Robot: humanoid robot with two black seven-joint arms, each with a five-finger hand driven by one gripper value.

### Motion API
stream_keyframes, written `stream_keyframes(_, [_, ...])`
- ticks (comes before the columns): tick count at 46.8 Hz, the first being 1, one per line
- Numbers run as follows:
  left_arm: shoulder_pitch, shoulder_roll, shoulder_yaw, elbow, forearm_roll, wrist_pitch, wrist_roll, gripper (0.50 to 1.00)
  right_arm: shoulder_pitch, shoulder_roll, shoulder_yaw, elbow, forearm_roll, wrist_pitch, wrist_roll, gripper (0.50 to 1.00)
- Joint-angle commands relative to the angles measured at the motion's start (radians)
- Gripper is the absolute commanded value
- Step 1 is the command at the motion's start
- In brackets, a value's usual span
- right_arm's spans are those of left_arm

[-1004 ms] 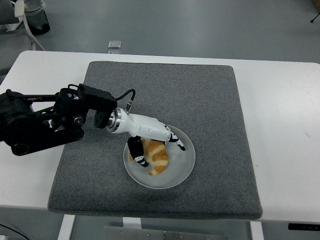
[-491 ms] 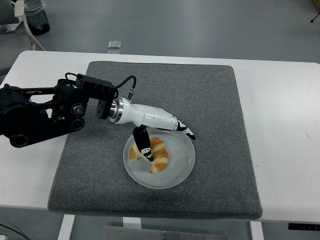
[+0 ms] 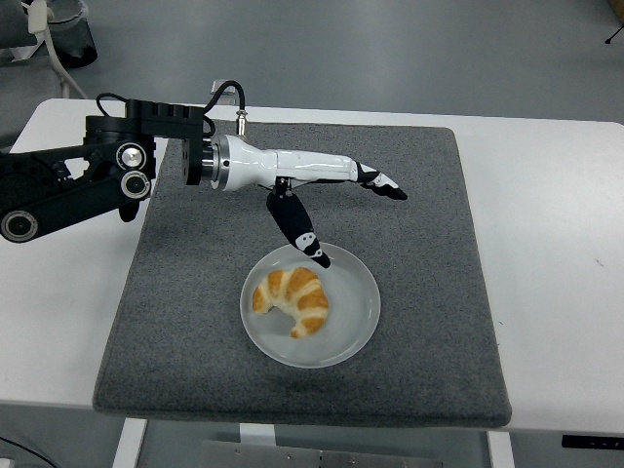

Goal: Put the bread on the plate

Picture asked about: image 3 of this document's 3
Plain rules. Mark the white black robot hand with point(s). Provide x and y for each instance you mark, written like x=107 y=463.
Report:
x=292 y=166

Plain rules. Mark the golden croissant bread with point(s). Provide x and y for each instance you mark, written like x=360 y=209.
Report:
x=297 y=297

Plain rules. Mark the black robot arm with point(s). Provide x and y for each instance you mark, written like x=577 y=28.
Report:
x=63 y=190

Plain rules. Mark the pale grey round plate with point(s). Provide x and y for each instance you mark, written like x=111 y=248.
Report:
x=351 y=312

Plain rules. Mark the silver floor socket box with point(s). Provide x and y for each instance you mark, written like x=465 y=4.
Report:
x=217 y=87

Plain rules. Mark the grey felt mat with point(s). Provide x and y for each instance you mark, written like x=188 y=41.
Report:
x=414 y=273

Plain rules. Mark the black trash bin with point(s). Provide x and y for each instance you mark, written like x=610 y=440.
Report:
x=73 y=34

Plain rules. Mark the white table leg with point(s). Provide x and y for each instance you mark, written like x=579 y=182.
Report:
x=499 y=451
x=129 y=441

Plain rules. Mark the black tripod leg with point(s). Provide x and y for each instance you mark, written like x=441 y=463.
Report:
x=614 y=35

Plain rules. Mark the black table control panel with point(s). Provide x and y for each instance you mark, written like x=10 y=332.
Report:
x=592 y=441

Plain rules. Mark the white table bracket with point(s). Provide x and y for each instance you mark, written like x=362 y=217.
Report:
x=257 y=434

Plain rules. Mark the white frame chair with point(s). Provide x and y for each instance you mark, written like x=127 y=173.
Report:
x=49 y=39

